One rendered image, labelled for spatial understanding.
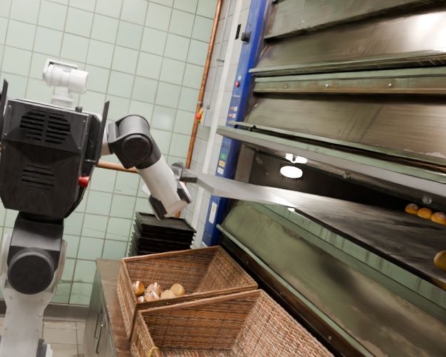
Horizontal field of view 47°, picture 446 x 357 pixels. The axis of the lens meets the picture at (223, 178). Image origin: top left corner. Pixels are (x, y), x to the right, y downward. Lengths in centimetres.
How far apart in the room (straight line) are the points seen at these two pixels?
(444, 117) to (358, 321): 60
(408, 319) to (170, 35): 245
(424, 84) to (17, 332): 134
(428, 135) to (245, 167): 134
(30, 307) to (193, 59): 216
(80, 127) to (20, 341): 68
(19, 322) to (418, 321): 110
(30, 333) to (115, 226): 183
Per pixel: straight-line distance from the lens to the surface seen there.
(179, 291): 246
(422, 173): 116
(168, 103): 335
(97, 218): 339
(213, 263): 254
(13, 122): 138
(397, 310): 144
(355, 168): 136
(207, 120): 305
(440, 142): 135
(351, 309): 156
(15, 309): 165
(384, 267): 145
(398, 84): 155
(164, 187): 157
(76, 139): 135
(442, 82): 141
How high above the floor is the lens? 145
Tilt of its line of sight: 6 degrees down
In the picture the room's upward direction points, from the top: 12 degrees clockwise
